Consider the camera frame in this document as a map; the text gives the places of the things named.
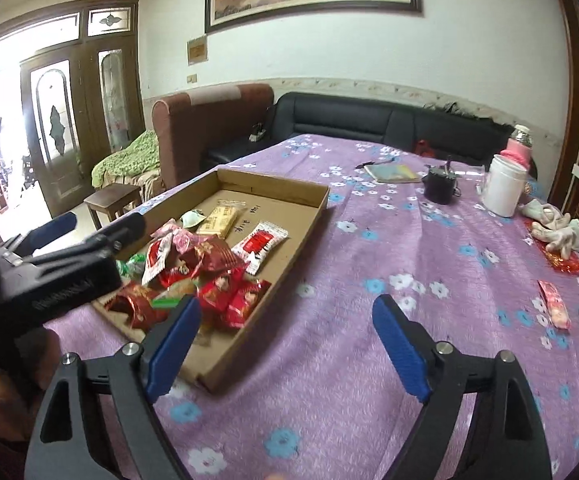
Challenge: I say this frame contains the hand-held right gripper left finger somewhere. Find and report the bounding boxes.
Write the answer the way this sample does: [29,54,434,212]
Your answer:
[23,294,203,480]

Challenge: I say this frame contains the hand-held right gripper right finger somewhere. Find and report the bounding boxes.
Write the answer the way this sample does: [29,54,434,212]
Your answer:
[371,293,553,480]

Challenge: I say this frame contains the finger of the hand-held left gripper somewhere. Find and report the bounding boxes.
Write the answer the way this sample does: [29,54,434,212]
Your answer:
[33,211,147,268]
[13,210,78,257]

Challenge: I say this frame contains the green candy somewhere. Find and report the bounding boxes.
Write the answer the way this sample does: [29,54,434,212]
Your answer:
[113,253,146,282]
[178,207,208,229]

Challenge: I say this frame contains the red candy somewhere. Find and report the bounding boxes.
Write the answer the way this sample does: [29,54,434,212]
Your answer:
[196,266,248,332]
[223,276,273,332]

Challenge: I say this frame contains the yellow biscuit packet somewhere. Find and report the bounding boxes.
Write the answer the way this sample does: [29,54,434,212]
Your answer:
[196,199,247,241]

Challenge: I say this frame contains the white sachet with red print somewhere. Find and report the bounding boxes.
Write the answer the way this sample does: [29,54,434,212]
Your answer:
[230,220,290,277]

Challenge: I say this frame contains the shallow cardboard box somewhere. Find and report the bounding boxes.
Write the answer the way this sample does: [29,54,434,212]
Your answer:
[90,166,332,396]

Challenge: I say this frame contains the wooden stool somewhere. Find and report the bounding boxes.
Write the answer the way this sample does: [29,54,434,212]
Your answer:
[82,181,143,232]

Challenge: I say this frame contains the green blanket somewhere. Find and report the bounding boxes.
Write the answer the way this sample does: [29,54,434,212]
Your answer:
[90,129,163,189]

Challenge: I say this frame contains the purple floral tablecloth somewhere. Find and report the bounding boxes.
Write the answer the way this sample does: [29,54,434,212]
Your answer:
[44,132,579,480]

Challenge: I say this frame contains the wooden glass door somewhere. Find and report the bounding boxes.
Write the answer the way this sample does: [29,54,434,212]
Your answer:
[0,0,146,222]

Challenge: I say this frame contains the brown armchair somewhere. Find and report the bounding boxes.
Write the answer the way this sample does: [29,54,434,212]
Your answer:
[149,82,276,192]

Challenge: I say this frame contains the pink cartoon snack packet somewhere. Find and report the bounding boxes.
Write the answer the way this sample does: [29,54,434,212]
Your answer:
[537,279,573,332]

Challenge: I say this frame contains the black cup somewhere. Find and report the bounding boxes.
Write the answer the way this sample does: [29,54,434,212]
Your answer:
[421,156,463,207]

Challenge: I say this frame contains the yellow green notebook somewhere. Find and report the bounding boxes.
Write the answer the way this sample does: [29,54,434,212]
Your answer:
[363,161,421,185]

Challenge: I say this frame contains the white plastic jar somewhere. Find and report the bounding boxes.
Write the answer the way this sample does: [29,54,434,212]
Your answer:
[481,153,530,219]

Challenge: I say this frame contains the red gold paper packet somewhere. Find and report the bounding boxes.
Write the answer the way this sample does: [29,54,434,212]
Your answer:
[523,216,579,276]

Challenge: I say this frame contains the white work gloves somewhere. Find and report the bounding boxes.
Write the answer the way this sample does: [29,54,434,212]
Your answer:
[518,198,579,257]

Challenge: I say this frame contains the red bag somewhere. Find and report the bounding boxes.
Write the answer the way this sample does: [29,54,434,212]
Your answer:
[412,138,439,159]

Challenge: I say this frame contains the pink sleeved thermos bottle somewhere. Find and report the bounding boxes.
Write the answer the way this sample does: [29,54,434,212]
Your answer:
[502,123,535,172]

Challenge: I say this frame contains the black leather sofa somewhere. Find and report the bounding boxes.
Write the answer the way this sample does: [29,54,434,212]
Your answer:
[203,90,516,172]

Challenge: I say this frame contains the wooden wall plaque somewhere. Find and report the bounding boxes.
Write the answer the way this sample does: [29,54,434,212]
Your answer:
[186,34,208,67]

